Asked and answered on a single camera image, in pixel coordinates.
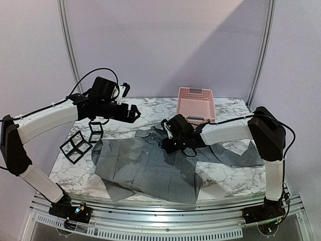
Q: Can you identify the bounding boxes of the grey button-up shirt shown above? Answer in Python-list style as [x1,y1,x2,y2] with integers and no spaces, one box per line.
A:
[90,125,265,204]

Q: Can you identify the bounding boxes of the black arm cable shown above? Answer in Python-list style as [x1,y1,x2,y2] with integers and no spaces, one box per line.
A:
[215,112,296,201]
[0,67,119,121]

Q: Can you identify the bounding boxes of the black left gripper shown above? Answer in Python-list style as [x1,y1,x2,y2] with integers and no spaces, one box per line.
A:
[97,99,140,123]

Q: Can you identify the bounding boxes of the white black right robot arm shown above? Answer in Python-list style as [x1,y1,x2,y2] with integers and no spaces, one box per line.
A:
[160,106,289,227]

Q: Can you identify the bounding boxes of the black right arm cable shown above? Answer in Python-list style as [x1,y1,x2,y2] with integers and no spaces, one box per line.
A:
[215,112,296,201]

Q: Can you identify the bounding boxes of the black frame display box pair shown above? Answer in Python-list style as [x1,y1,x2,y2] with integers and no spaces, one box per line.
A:
[60,131,93,165]

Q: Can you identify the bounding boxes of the right aluminium corner post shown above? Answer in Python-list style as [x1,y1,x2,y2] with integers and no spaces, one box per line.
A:
[246,0,276,109]

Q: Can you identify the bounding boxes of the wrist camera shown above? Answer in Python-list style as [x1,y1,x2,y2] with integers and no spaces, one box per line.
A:
[161,119,173,139]
[114,83,130,105]

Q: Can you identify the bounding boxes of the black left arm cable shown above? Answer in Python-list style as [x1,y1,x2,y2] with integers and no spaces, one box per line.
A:
[0,67,119,121]

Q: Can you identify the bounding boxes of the pink perforated plastic basket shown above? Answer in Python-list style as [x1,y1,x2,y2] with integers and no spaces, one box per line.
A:
[176,87,216,125]

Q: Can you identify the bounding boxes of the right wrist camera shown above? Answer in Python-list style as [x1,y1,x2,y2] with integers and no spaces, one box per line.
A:
[161,119,173,139]

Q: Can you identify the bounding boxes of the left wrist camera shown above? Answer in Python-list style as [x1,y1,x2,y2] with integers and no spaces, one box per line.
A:
[114,83,130,105]

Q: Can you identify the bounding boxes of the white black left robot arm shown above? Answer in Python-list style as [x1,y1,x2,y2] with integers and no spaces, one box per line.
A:
[1,77,140,226]

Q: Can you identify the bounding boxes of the left aluminium corner post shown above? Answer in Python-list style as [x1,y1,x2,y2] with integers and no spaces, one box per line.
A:
[57,0,83,93]

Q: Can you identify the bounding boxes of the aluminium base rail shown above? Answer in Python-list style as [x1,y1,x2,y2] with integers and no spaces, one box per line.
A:
[21,195,313,240]

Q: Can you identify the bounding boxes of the aluminium corner post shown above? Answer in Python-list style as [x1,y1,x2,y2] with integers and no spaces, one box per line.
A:
[246,0,276,109]
[57,0,83,93]

